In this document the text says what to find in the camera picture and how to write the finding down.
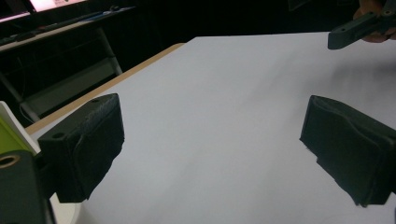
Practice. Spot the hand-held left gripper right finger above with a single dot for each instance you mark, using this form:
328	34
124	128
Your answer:
351	149

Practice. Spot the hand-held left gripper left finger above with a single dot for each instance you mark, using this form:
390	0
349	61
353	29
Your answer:
81	149

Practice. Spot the white table cover sheet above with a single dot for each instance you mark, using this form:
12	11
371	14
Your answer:
218	124

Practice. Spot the lit monitor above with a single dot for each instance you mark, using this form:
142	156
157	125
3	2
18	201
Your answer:
53	3

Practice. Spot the white metal stand frame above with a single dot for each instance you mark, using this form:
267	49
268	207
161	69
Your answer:
71	84

